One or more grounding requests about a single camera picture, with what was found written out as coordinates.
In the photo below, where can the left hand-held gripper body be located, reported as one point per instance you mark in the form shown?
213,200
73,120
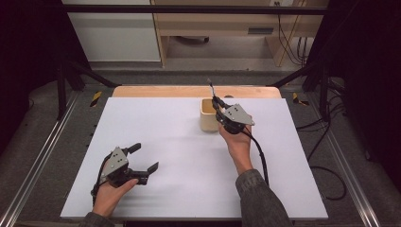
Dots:
115,164

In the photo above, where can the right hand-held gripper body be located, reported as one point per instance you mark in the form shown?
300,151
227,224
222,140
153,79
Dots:
238,115

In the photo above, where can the beige square pen holder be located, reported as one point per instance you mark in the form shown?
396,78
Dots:
208,123

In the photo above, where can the black pen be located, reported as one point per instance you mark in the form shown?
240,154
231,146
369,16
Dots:
212,88

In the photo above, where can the person's right hand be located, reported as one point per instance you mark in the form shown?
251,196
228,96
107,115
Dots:
239,148

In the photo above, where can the person's left hand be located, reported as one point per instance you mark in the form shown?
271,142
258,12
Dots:
108,198

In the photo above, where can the white table sheet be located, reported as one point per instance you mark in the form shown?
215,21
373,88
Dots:
189,157

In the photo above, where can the yellow black tape marker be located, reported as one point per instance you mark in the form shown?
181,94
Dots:
95,98
296,98

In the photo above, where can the light wooden desk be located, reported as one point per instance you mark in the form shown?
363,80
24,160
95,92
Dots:
217,23

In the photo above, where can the black metal crossbar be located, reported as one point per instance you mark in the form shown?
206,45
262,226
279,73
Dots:
189,9

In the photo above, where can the white cabinet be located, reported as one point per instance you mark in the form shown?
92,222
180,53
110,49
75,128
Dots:
116,38

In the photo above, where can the black curtain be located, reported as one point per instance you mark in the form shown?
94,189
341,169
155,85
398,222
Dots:
369,78
28,63

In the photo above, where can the aluminium rail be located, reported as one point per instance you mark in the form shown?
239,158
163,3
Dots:
38,160
346,176

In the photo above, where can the black frame strut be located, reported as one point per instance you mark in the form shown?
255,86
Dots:
323,91
61,91

